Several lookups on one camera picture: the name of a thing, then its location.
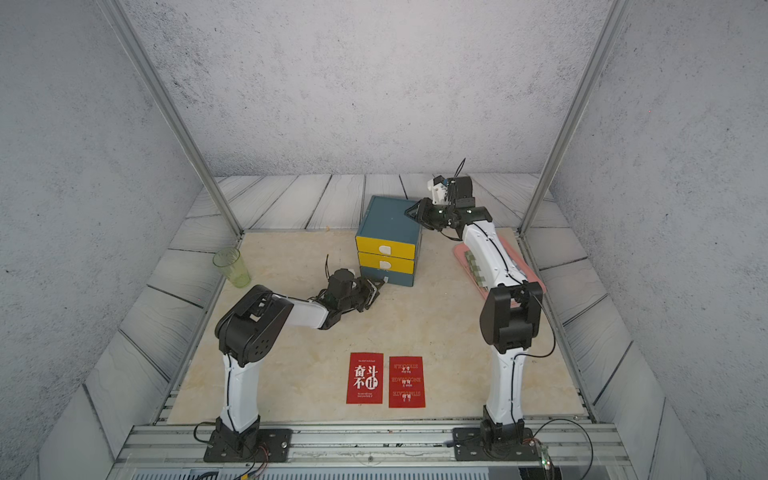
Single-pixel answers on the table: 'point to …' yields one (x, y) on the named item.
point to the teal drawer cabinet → (383, 218)
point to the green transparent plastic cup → (230, 261)
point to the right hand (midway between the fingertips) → (406, 212)
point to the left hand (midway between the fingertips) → (389, 286)
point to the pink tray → (460, 252)
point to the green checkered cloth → (475, 268)
